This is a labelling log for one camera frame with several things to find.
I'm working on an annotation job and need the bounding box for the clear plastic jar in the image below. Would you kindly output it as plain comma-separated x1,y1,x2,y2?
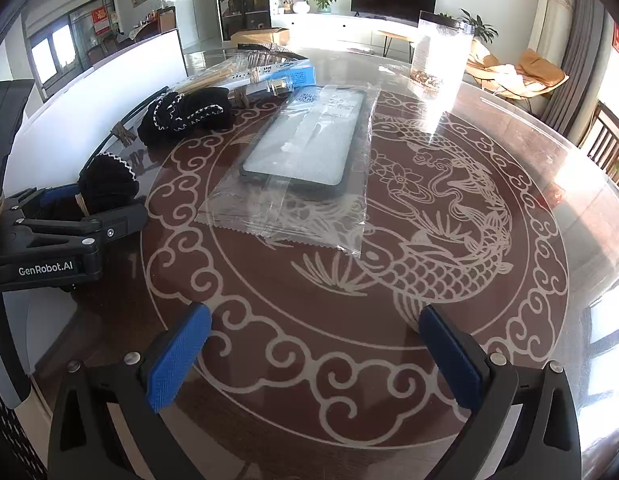
409,10,476,111

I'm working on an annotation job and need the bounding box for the cotton swab packet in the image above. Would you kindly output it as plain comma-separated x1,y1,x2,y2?
174,52,270,96

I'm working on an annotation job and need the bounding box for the black studded hair accessory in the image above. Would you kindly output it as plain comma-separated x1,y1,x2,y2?
237,42,309,61

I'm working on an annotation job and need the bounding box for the cardboard box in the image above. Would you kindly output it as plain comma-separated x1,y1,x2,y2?
230,27,290,47

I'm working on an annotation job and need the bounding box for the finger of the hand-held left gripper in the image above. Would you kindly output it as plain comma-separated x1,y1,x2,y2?
20,202,149,259
4,184,84,228

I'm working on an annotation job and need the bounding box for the black dotted clothing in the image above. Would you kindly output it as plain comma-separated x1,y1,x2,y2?
0,375,45,480

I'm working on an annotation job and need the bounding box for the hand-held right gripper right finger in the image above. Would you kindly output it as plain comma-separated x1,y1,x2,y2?
418,303,583,480

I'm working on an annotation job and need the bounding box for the orange lounge chair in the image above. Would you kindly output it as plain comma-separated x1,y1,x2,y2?
464,42,570,111

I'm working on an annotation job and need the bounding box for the white television console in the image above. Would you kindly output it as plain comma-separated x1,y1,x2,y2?
280,12,420,51

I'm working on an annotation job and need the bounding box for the blue white ointment box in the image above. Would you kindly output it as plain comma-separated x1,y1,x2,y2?
224,57,316,93

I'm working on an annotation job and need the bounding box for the dark wooden slatted chair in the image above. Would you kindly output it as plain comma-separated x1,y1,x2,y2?
579,100,619,196

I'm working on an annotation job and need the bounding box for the grey curtain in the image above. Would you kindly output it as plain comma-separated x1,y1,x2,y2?
539,0,610,136

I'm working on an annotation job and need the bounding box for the black velvet scrunchie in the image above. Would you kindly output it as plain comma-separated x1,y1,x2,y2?
78,154,140,217
137,87,235,149

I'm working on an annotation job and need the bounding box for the glass sliding door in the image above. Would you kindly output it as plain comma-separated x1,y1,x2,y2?
27,0,118,86

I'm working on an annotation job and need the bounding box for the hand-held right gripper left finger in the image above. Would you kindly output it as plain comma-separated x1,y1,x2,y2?
47,301,213,480

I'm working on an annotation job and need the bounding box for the phone case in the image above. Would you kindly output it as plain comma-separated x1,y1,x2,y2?
194,82,381,259

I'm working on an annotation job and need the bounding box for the white curtain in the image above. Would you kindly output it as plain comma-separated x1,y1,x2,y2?
527,0,575,53

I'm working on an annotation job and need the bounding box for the wooden bench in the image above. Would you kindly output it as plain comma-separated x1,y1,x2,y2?
377,30,419,58

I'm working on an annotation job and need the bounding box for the small gold capped bottle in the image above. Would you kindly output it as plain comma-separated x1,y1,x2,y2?
242,76,295,106

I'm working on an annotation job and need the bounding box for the leafy floor plant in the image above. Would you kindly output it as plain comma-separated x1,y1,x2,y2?
437,8,499,43

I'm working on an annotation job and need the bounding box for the wooden dining chair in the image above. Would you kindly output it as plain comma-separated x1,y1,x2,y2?
156,6,177,35

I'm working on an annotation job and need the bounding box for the red poster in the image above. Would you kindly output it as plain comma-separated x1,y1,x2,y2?
92,6,113,36

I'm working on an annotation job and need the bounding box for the white board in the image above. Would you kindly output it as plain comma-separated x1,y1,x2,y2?
0,29,189,376

